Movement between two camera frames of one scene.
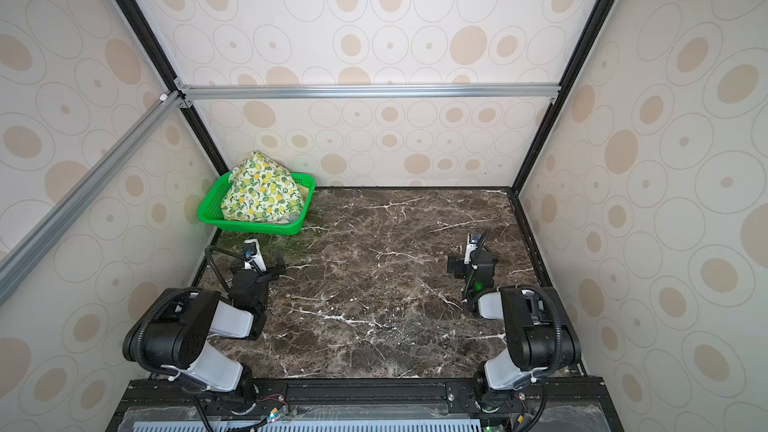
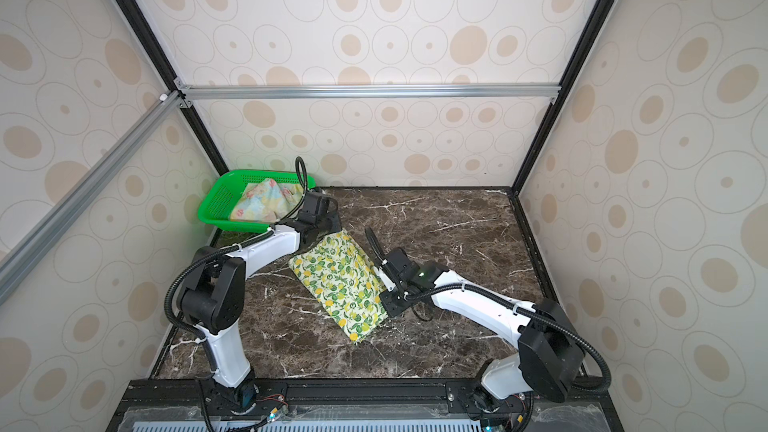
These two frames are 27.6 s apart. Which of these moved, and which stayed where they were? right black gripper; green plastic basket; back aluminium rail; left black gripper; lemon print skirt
Moved: left black gripper; lemon print skirt; right black gripper
Stayed: back aluminium rail; green plastic basket
